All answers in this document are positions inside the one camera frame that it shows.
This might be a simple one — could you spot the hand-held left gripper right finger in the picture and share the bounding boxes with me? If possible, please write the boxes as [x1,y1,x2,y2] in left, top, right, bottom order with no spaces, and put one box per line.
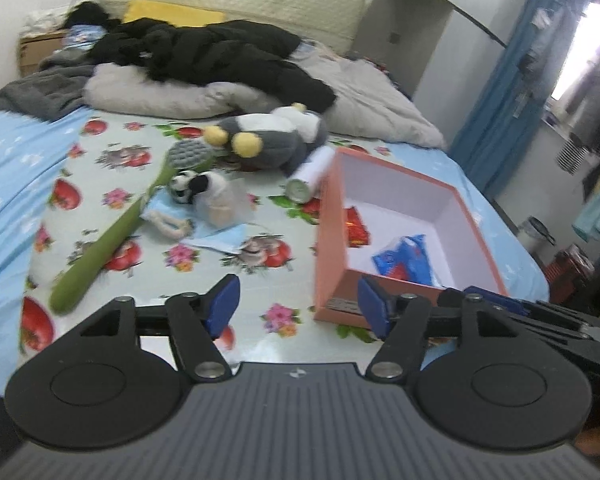
[357,276,536,383]

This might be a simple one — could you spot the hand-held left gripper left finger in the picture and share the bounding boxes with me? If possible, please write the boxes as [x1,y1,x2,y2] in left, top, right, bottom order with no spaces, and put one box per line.
[50,274,242,383]

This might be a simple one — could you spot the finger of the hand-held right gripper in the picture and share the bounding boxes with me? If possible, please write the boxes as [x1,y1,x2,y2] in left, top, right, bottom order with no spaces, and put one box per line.
[436,285,531,318]

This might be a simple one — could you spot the blue snack packet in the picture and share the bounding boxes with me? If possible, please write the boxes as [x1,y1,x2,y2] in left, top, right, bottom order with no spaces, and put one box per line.
[371,234,443,288]

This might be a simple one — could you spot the red foil packet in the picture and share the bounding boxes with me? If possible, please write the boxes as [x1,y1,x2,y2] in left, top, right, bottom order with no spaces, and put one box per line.
[346,206,371,247]

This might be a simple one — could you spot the small beige soft toy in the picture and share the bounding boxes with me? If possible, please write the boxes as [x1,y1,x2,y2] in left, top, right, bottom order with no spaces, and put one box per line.
[147,210,193,238]

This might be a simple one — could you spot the pink cardboard box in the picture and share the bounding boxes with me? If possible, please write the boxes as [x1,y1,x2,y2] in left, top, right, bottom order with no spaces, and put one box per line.
[312,147,510,330]

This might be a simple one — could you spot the panda plush toy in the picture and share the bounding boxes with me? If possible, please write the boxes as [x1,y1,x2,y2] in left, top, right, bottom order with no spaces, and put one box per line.
[169,170,228,206]

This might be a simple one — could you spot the blue face mask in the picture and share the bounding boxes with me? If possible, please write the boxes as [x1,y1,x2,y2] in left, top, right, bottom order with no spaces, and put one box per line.
[140,195,248,253]

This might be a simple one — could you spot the red bag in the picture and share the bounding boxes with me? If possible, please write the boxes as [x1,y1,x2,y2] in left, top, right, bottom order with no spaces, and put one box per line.
[545,245,588,286]

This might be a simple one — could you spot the small waste bin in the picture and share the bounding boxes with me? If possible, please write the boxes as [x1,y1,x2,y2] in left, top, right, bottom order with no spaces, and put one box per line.
[517,216,556,256]

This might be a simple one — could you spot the clear plastic wrapper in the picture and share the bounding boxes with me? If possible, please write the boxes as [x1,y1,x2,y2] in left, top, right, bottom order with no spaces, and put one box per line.
[200,175,256,226]

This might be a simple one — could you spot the green massage brush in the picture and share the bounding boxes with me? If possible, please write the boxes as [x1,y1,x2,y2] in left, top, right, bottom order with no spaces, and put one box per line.
[49,139,216,315]

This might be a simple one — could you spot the white cylinder can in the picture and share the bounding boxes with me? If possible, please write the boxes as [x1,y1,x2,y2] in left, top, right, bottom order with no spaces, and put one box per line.
[286,146,335,204]

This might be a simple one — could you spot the striped garment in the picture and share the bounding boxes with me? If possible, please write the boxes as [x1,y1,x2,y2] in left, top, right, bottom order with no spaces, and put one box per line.
[557,132,588,176]

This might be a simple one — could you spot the grey penguin plush toy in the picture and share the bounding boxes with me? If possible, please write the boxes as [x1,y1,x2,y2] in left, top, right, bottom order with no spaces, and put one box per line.
[202,103,329,177]

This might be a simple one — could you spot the blue curtain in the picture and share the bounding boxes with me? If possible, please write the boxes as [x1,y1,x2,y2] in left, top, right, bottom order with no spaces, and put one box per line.
[450,0,588,201]

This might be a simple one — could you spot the hanging dark coats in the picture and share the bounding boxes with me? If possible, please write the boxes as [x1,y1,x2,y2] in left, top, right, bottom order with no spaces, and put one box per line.
[565,42,600,171]

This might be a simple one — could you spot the grey duvet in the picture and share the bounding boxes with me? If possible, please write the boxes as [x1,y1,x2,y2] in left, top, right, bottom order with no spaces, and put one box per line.
[82,42,448,150]

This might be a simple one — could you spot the light blue star bedsheet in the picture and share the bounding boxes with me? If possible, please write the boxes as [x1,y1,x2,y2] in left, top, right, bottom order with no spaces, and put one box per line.
[0,107,551,396]

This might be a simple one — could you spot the black puffer jacket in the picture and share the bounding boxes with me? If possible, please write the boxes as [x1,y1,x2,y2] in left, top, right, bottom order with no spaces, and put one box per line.
[92,17,337,113]

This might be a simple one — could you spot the hanging denim clothes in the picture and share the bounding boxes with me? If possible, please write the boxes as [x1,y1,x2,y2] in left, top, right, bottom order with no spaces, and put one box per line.
[515,0,566,76]

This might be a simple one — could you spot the grey wardrobe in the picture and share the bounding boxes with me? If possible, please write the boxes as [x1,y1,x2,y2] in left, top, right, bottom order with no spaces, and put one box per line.
[350,0,541,106]

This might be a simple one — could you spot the dark grey fleece blanket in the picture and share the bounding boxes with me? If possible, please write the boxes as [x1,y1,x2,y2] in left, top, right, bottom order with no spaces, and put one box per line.
[0,52,101,122]

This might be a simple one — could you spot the yellow pillow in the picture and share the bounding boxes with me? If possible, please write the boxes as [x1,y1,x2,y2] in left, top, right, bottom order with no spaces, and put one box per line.
[122,0,226,28]

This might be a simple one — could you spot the blue plastic packet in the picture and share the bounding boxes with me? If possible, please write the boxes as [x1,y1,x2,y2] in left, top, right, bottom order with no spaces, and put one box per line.
[62,25,108,48]

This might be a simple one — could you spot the wooden nightstand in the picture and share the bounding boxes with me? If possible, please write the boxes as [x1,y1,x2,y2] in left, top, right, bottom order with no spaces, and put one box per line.
[19,30,68,78]

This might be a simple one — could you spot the black crumpled cloth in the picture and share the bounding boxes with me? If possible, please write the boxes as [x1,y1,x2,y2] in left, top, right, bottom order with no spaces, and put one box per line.
[65,1,123,28]

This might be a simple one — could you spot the white crumpled cloth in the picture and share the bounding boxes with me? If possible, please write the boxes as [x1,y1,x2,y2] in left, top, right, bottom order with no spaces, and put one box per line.
[22,7,73,36]

